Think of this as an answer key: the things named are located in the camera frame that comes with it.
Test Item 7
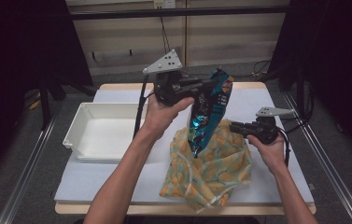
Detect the black metal stand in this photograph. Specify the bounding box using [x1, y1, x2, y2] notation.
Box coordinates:
[37, 76, 67, 131]
[294, 66, 310, 120]

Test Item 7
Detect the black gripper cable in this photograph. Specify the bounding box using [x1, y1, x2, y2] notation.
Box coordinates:
[276, 126, 292, 168]
[133, 74, 155, 138]

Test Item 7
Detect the person's right hand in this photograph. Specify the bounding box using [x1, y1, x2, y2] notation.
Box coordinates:
[246, 133, 288, 175]

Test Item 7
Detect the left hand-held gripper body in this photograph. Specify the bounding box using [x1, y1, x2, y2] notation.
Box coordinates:
[142, 49, 196, 107]

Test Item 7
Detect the white wall socket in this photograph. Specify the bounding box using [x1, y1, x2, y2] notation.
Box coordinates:
[153, 0, 177, 9]

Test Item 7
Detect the orange print cloth bag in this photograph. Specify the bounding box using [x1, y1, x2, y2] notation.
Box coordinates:
[159, 119, 253, 215]

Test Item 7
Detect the person's left hand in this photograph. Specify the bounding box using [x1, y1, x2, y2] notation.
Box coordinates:
[140, 92, 196, 142]

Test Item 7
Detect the white plastic tray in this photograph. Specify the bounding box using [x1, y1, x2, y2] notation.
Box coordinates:
[62, 102, 150, 164]

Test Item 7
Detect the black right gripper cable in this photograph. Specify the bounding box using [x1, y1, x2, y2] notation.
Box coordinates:
[276, 126, 292, 168]

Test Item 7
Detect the black horizontal bar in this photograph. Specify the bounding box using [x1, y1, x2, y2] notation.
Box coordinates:
[70, 5, 289, 21]

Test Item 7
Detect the black wall cable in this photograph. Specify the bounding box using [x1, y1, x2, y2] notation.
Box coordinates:
[159, 16, 272, 79]

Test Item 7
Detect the pale blue table mat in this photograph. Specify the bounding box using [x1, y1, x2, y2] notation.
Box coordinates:
[53, 88, 316, 205]

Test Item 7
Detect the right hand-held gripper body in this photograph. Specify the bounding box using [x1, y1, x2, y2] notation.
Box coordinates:
[246, 106, 296, 146]

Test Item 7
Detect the aluminium floor rail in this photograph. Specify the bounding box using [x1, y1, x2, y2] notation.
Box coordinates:
[0, 113, 58, 224]
[283, 92, 352, 224]

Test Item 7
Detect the black curtain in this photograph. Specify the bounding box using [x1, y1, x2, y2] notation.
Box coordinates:
[0, 0, 94, 189]
[269, 0, 352, 164]

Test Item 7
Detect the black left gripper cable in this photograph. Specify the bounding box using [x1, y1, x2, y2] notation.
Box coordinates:
[133, 74, 155, 138]

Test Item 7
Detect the blue chip packet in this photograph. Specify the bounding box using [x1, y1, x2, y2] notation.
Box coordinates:
[187, 68, 234, 159]

